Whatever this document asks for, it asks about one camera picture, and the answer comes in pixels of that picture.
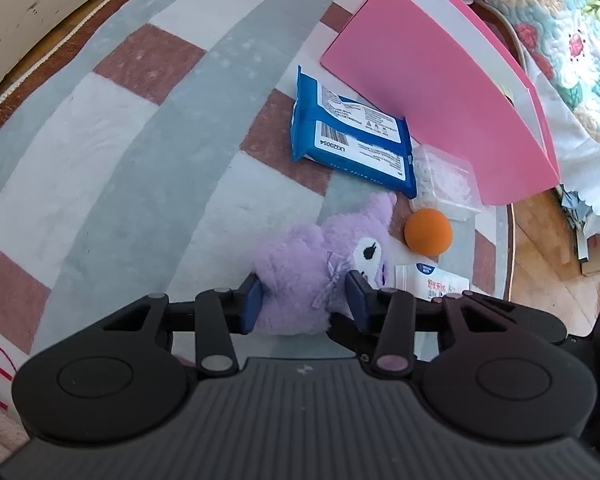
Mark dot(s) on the white tissue pack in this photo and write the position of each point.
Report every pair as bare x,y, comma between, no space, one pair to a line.
427,282

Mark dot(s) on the orange makeup sponge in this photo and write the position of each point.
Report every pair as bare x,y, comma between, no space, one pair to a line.
428,232

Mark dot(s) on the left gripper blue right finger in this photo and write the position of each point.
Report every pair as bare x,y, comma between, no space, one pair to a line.
385,318

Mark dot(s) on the blue wet wipes pack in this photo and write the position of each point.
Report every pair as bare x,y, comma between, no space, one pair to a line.
351,137

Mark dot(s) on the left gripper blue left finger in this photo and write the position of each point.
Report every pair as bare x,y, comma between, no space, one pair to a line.
219,313

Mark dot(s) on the clear plastic floss box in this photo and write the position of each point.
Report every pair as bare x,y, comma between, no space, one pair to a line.
445,183

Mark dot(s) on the purple plush toy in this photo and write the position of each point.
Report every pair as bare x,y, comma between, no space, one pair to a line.
303,272

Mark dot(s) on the striped checkered rug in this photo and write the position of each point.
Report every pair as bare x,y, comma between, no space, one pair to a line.
158,160

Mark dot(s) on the paper scraps under bed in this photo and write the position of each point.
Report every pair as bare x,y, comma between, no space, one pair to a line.
586,227

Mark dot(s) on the pink cardboard box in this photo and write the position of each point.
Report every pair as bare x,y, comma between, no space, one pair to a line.
436,64

